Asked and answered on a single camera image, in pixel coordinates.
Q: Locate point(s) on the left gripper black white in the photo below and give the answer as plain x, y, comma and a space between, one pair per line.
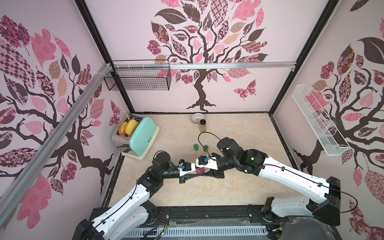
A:
181, 179

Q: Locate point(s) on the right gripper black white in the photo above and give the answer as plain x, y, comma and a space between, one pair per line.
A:
219, 169

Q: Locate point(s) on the magenta paint jar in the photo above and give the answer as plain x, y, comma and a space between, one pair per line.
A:
200, 171

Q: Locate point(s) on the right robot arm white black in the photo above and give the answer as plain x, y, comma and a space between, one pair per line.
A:
320, 198

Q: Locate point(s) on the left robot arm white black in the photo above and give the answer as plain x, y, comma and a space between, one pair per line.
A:
134, 209

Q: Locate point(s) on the spice jar with black cap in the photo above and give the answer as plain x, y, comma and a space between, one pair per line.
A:
203, 125

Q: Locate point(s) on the black white patterned bowl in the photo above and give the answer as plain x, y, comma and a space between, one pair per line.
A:
197, 117

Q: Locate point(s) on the mint green toaster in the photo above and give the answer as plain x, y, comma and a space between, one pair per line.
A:
142, 139

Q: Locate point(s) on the white slotted cable duct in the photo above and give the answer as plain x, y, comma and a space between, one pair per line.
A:
195, 232

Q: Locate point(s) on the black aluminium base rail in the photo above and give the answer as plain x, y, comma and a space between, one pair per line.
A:
210, 214

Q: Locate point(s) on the black wire wall basket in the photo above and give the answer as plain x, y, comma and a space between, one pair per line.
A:
139, 75

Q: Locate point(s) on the white wire wall shelf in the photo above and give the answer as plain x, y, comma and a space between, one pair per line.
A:
312, 105

